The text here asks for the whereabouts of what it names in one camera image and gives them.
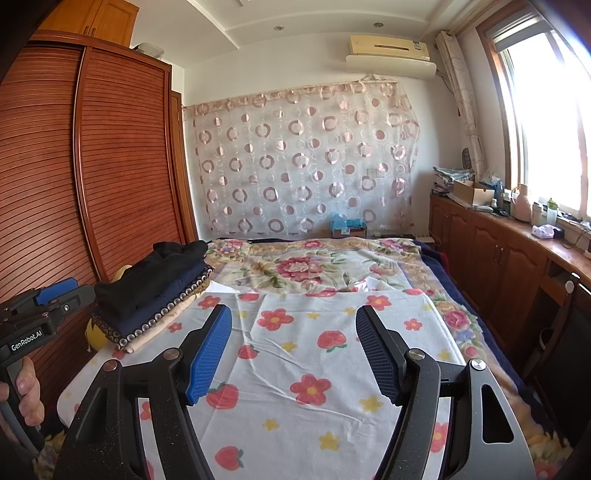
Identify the blue plastic package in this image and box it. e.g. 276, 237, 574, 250
329, 212, 368, 237

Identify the navy floral-print cloth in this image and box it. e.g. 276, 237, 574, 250
90, 265, 215, 354

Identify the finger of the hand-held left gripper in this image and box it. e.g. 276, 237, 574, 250
8, 278, 79, 311
45, 285, 97, 325

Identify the wooden overhead cabinet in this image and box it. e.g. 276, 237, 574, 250
39, 0, 140, 47

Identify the wooden louvered wardrobe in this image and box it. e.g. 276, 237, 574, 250
0, 30, 200, 416

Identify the beige window curtain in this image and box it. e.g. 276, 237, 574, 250
434, 30, 488, 181

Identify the wooden-framed window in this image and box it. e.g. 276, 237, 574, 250
475, 0, 591, 227

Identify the folded patterned cloth stack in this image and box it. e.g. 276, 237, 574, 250
433, 166, 474, 193

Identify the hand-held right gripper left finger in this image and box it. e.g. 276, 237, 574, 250
52, 304, 233, 480

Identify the beige wall air conditioner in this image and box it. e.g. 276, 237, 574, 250
346, 34, 437, 77

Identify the circle-patterned sheer curtain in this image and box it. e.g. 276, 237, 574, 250
182, 79, 421, 238

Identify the navy folded garment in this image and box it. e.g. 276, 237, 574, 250
104, 262, 214, 335

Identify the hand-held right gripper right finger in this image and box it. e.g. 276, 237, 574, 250
355, 305, 537, 480

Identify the tan folded cloth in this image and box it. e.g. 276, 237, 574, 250
124, 282, 208, 357

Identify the wooden sideboard cabinet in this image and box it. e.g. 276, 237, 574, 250
428, 191, 591, 370

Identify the small blue plastic bag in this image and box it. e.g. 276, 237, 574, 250
482, 174, 505, 199

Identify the navy blanket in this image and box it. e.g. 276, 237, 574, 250
411, 237, 527, 393

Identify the dark wooden chair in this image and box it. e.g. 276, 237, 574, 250
522, 272, 591, 435

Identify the yellow plush toy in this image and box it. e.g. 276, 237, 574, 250
85, 264, 139, 352

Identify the open cardboard box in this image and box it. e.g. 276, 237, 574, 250
451, 180, 496, 208

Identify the person's left hand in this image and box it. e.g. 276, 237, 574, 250
0, 357, 45, 432

